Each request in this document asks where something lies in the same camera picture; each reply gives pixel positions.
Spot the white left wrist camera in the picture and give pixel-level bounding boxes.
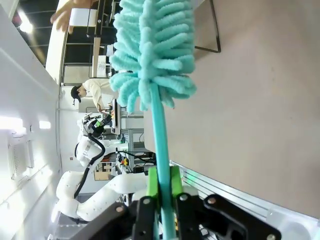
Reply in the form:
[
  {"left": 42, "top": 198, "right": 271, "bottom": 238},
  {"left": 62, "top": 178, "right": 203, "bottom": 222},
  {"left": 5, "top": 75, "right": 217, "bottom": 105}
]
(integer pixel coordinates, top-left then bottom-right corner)
[{"left": 83, "top": 112, "right": 94, "bottom": 126}]

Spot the wooden two-tier shelf black frame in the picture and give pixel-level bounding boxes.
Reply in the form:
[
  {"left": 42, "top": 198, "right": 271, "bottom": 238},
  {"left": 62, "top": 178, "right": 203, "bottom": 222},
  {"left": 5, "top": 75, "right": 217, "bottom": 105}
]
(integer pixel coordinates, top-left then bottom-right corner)
[{"left": 194, "top": 0, "right": 222, "bottom": 54}]

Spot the aluminium table edge rail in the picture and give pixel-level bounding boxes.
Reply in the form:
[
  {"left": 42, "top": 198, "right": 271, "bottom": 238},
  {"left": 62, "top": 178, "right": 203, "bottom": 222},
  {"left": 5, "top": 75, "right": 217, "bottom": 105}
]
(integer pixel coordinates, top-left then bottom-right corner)
[{"left": 169, "top": 159, "right": 320, "bottom": 240}]

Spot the person left hand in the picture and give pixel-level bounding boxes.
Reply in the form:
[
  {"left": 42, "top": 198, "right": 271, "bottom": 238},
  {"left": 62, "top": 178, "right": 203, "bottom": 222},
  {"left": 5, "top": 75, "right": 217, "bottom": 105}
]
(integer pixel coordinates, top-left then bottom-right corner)
[{"left": 50, "top": 0, "right": 94, "bottom": 34}]

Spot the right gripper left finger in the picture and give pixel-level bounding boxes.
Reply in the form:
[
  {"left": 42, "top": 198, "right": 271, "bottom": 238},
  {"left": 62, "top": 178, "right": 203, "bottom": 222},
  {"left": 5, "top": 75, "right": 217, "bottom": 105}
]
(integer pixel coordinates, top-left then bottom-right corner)
[{"left": 84, "top": 167, "right": 161, "bottom": 240}]

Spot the black storage rack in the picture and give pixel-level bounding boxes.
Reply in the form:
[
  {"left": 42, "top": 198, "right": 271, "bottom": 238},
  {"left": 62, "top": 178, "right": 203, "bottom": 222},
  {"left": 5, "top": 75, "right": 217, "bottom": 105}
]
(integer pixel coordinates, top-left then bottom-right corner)
[{"left": 61, "top": 0, "right": 119, "bottom": 86}]

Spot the white ceiling vent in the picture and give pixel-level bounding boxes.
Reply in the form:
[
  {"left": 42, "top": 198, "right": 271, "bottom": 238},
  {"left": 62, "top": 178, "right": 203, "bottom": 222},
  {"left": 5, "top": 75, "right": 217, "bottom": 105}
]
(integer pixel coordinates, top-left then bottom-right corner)
[{"left": 7, "top": 136, "right": 35, "bottom": 180}]

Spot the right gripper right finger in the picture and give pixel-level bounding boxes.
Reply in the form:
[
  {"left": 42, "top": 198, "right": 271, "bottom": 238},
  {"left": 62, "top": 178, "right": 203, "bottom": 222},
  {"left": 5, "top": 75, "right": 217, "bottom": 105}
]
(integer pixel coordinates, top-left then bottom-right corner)
[{"left": 169, "top": 165, "right": 284, "bottom": 240}]

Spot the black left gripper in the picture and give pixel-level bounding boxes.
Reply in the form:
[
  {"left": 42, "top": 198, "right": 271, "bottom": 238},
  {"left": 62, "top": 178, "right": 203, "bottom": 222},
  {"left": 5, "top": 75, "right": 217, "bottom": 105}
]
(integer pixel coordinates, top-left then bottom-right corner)
[{"left": 86, "top": 119, "right": 106, "bottom": 138}]

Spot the teal microfibre duster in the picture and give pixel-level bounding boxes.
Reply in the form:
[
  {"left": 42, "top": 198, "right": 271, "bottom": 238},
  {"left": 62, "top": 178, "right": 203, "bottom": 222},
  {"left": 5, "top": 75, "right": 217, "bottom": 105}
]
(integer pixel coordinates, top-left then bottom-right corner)
[{"left": 108, "top": 0, "right": 199, "bottom": 240}]

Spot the person with black cap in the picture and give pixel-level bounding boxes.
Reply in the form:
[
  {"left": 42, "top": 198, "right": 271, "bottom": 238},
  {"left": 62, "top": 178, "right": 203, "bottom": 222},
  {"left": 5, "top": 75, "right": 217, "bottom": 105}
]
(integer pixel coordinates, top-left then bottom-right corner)
[{"left": 70, "top": 78, "right": 119, "bottom": 115}]

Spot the black sleeved arm cable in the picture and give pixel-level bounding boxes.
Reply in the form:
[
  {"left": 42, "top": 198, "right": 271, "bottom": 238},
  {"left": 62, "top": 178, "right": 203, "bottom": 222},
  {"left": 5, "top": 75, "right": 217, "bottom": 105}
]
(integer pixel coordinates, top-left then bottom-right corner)
[{"left": 73, "top": 134, "right": 106, "bottom": 201}]

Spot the aluminium frame workbench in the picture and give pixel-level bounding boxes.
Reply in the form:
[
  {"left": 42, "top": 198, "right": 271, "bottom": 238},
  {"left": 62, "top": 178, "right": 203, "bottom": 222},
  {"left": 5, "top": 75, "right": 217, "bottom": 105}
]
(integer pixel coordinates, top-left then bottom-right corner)
[{"left": 118, "top": 127, "right": 157, "bottom": 176}]

